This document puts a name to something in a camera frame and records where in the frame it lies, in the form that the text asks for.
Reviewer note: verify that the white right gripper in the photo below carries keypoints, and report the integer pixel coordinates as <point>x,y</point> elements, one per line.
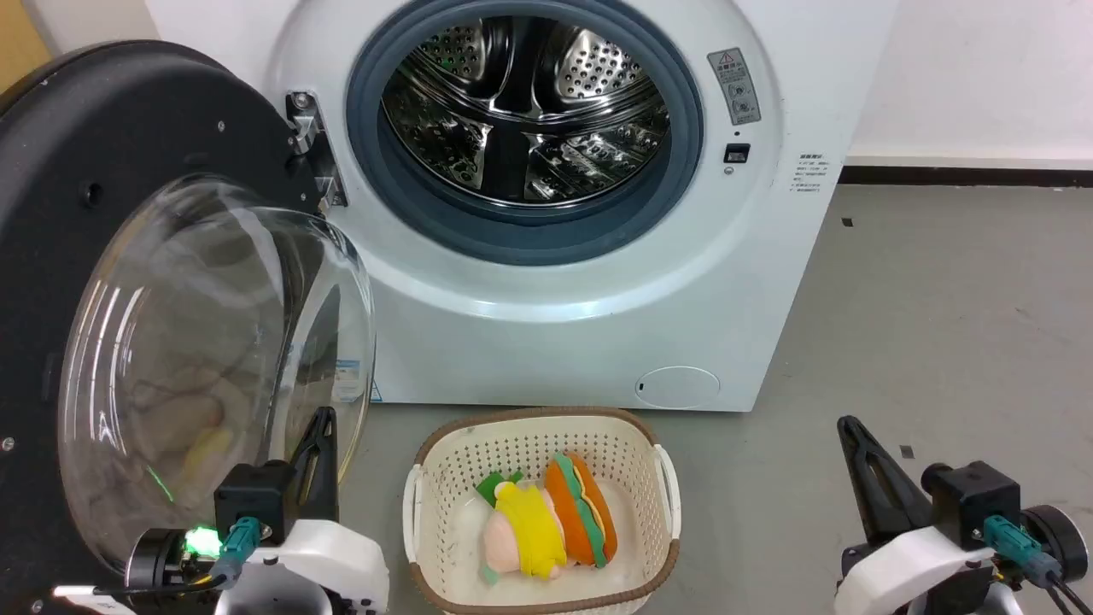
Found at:
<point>905,568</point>

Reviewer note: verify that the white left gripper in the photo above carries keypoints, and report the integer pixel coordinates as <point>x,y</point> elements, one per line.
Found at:
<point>341,559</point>

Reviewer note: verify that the black washer door glass dome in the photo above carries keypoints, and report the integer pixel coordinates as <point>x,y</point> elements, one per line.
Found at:
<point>85,137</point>

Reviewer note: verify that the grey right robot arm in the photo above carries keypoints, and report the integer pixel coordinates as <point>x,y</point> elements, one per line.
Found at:
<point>965,602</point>

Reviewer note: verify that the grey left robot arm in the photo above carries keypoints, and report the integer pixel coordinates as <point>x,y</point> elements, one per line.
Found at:
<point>273,600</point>

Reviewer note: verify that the white front-load washing machine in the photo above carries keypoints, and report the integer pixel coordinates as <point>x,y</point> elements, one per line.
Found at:
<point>598,325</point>

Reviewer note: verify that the blue white energy label sticker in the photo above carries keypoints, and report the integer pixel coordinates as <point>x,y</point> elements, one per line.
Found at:
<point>348,380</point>

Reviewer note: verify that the white perforated laundry basket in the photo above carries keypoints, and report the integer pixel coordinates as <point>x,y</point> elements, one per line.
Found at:
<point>452,478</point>

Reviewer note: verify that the black right wrist cylinder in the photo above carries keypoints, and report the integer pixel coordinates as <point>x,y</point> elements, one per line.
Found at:
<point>1059,538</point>

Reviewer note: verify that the black wrist cylinder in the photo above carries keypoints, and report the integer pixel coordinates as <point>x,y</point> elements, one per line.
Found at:
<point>1059,538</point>
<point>158,559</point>

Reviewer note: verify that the black left wrist cylinder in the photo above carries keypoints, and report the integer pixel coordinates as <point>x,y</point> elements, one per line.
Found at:
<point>158,559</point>

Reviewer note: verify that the pink and yellow plush doll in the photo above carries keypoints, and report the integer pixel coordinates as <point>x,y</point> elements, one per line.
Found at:
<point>525,530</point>

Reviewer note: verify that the round white filter cover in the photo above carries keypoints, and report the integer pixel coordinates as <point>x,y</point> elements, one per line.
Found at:
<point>679,387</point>

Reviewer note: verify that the orange green hamburger plush toy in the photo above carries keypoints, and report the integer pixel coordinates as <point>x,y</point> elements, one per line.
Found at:
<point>581,508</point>

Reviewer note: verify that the dark baseboard strip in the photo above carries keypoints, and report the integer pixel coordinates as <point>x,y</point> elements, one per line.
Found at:
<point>965,176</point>

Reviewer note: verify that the stainless steel washer drum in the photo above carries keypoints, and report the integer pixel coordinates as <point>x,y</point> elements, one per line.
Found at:
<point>521,111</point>

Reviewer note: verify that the grey warning label sticker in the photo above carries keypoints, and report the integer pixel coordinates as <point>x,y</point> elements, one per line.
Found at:
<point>734,85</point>

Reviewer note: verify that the tan wooden panel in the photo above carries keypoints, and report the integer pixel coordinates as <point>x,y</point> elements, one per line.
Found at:
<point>21,38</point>

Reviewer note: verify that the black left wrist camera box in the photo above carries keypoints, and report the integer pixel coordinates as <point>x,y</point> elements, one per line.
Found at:
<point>254,495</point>

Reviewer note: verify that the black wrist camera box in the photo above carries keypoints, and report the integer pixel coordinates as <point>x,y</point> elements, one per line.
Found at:
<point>254,495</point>
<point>973,500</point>

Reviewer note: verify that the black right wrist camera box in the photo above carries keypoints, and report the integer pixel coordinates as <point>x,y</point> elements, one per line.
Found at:
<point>973,500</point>

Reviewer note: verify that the metal door hinge bracket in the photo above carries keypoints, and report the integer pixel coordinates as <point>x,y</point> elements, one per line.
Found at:
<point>312,137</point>

